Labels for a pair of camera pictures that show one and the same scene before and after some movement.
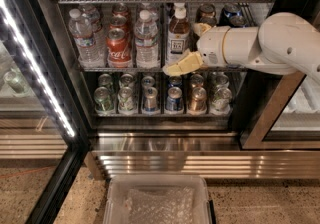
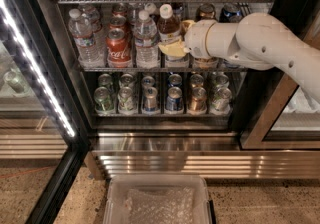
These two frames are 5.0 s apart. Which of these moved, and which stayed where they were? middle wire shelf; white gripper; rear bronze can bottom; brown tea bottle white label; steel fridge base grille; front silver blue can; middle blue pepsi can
Moved: brown tea bottle white label; white gripper
Stayed: middle wire shelf; front silver blue can; steel fridge base grille; rear bronze can bottom; middle blue pepsi can
